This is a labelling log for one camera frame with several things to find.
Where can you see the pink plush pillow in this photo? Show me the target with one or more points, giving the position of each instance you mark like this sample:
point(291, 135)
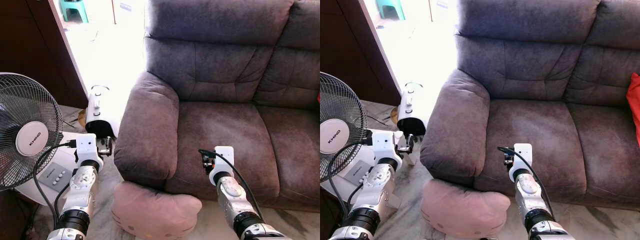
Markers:
point(460, 210)
point(150, 212)

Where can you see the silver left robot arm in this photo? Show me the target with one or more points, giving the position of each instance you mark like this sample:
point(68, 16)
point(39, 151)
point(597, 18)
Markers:
point(80, 192)
point(372, 192)

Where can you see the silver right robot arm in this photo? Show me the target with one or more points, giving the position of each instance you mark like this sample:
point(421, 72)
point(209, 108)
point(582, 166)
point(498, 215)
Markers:
point(532, 197)
point(235, 200)

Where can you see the white floor appliance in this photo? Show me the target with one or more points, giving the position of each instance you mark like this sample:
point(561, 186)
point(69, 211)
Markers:
point(411, 105)
point(98, 107)

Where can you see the grey-brown fabric sofa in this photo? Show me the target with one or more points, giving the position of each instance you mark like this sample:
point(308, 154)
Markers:
point(225, 70)
point(530, 70)

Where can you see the dark brown wooden door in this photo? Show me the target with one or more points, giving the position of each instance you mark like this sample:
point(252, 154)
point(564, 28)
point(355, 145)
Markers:
point(30, 40)
point(350, 40)

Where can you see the green plastic stool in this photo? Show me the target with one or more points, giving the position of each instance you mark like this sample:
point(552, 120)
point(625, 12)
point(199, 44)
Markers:
point(390, 7)
point(74, 9)

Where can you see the red cushion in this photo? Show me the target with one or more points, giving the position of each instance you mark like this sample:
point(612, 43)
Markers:
point(635, 105)

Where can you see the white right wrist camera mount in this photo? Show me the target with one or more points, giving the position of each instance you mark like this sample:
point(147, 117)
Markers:
point(522, 156)
point(223, 160)

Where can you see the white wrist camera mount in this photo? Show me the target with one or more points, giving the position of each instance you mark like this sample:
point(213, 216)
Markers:
point(87, 147)
point(223, 160)
point(522, 156)
point(384, 145)

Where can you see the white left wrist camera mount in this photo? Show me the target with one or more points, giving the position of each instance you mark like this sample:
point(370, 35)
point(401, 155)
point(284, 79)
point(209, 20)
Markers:
point(384, 145)
point(87, 147)

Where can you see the white pedestal fan black grille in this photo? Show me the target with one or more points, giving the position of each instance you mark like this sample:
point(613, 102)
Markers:
point(334, 136)
point(31, 138)

